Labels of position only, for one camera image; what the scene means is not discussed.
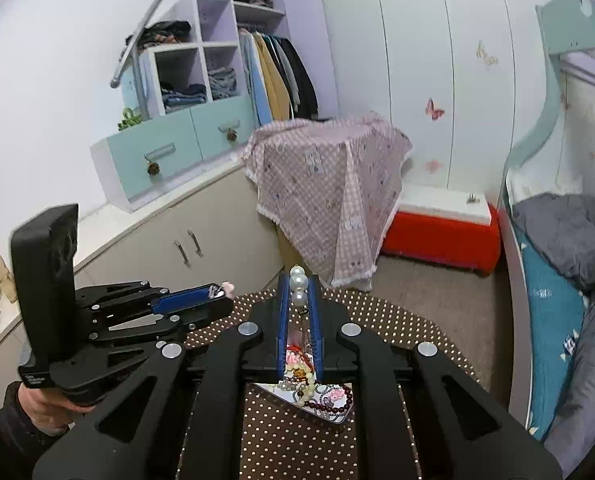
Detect dark red bead bracelet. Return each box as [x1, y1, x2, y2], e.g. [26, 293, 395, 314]
[313, 383, 355, 418]

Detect white pearl bracelet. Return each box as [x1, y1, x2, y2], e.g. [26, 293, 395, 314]
[288, 264, 312, 334]

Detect pink charm keychain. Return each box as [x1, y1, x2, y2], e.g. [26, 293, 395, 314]
[208, 282, 236, 299]

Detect person's left hand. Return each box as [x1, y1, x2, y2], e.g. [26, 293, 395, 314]
[18, 384, 94, 436]

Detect beige low cabinet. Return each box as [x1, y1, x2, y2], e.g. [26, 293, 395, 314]
[0, 159, 285, 401]

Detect brown polka dot tablecloth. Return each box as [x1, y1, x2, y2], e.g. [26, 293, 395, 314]
[174, 286, 481, 480]

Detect pink flower hair clip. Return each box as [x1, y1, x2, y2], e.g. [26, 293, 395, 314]
[286, 347, 308, 373]

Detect pink checkered cloth cover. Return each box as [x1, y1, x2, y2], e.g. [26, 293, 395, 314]
[243, 113, 412, 290]

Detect teal bed sheet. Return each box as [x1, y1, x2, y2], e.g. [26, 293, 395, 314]
[514, 229, 587, 441]

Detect teal drawer shelf unit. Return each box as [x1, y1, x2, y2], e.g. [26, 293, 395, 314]
[90, 41, 254, 212]

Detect red storage ottoman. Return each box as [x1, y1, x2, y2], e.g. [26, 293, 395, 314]
[381, 205, 503, 276]

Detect small green plant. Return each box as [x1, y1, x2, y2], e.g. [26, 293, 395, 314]
[118, 107, 142, 131]

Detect hanging clothes row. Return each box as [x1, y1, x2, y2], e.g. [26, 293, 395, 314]
[238, 28, 319, 127]

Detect white board on ottoman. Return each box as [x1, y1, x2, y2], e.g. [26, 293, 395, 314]
[398, 184, 491, 226]

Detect grey duvet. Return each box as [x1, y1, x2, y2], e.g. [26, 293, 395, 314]
[512, 193, 595, 479]

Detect purple open wardrobe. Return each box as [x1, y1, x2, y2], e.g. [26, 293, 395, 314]
[190, 0, 339, 119]

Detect white wardrobe doors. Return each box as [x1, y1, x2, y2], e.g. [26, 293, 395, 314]
[322, 0, 548, 202]

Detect pale green bead bracelet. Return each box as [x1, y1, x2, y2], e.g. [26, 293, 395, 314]
[279, 366, 324, 406]

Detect grey curved metal rail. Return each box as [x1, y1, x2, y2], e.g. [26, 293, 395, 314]
[110, 0, 163, 89]

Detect pink butterfly wall sticker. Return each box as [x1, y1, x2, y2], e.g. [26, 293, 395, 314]
[425, 99, 445, 122]

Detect teal bunk bed frame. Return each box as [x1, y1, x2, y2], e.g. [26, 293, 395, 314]
[499, 0, 595, 426]

